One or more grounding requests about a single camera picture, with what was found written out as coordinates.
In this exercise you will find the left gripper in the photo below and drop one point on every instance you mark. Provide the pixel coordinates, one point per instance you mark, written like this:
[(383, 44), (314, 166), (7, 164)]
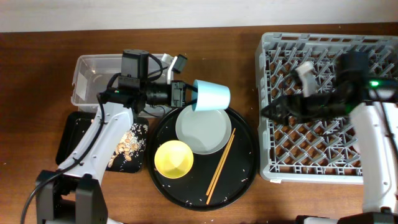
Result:
[(178, 89)]

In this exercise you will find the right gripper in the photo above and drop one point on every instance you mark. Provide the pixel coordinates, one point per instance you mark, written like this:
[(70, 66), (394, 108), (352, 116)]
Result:
[(288, 105)]

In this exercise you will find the blue cup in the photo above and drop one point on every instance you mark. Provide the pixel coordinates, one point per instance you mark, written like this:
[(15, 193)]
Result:
[(210, 96)]

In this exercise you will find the grey plate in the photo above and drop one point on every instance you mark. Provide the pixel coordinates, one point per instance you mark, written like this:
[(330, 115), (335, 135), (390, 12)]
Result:
[(205, 132)]

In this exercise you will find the wooden chopstick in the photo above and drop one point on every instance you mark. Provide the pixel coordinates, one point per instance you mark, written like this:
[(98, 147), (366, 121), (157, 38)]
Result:
[(219, 164), (217, 177)]

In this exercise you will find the yellow bowl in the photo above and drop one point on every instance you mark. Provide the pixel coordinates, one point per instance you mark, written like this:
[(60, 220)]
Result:
[(173, 159)]

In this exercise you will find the food scraps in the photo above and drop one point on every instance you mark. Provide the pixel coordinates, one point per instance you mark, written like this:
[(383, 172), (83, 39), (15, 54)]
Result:
[(129, 152)]

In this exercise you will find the round black tray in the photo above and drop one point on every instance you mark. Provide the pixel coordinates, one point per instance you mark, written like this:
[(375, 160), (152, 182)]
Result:
[(236, 177)]

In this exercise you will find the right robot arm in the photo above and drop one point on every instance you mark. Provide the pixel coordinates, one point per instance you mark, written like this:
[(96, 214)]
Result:
[(370, 103)]

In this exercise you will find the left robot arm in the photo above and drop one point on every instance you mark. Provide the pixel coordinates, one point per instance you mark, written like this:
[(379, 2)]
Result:
[(72, 193)]

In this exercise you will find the grey dishwasher rack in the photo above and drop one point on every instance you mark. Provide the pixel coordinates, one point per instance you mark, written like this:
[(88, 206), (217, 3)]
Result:
[(322, 151)]

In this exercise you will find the clear plastic bin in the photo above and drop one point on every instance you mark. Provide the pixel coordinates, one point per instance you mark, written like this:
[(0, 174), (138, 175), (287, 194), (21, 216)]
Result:
[(93, 72)]

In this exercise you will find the black rectangular tray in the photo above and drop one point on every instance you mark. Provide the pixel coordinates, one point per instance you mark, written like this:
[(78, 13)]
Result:
[(76, 125)]

